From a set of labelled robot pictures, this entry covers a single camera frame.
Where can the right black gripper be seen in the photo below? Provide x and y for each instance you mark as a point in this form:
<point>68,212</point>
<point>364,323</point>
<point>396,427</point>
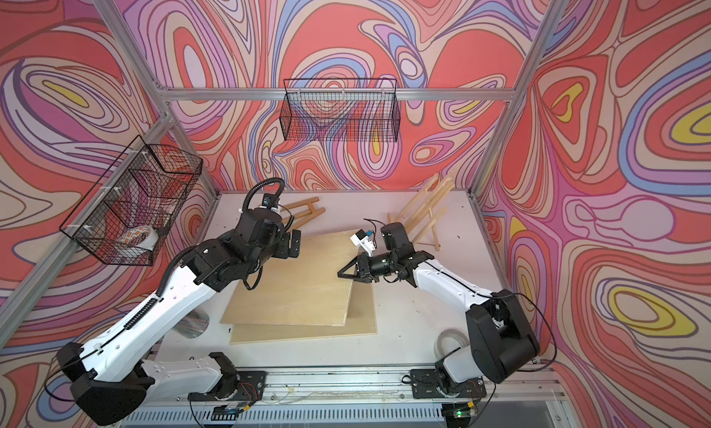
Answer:
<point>365,272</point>

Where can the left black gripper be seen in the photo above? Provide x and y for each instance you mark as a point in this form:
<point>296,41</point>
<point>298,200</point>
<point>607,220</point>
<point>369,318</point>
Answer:
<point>285,249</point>

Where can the wooden easel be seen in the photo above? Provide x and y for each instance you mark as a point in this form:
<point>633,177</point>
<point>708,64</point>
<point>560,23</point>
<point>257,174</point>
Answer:
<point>302,212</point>
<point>421,214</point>

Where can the plywood board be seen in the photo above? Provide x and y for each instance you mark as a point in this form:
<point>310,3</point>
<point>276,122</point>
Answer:
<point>302,291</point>
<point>360,320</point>

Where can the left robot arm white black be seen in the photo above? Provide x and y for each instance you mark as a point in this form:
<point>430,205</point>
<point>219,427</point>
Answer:
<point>109,375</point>

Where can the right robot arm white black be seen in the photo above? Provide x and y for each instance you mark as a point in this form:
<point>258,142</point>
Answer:
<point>500,338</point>

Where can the silver cup of pencils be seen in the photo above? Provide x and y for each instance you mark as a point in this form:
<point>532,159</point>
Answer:
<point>193,324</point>

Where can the clear tape roll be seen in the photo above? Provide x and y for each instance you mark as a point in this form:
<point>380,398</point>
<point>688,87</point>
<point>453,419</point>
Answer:
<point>448,341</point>

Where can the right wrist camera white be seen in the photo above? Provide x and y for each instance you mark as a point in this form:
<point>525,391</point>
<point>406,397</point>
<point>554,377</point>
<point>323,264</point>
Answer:
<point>365,240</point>

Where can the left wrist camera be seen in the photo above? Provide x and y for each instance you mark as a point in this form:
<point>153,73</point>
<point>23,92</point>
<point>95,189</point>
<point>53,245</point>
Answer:
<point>270,201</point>

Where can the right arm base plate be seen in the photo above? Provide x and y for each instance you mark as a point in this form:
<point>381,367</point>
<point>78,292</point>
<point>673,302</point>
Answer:
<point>432,383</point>

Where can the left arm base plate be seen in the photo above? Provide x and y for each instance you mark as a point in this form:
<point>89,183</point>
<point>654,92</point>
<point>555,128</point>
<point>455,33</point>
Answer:
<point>243,386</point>

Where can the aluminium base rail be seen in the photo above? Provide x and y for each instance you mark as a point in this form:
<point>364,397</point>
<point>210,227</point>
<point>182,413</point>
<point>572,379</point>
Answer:
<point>368,396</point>

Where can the left black wire basket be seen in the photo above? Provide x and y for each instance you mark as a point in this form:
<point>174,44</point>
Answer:
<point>146,185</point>

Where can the black wire basket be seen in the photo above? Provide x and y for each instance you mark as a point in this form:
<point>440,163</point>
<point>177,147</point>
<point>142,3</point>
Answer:
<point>146,185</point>
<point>362,110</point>

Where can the back black wire basket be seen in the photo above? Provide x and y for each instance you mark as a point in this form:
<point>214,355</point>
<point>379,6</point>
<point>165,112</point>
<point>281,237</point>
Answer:
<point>362,110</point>

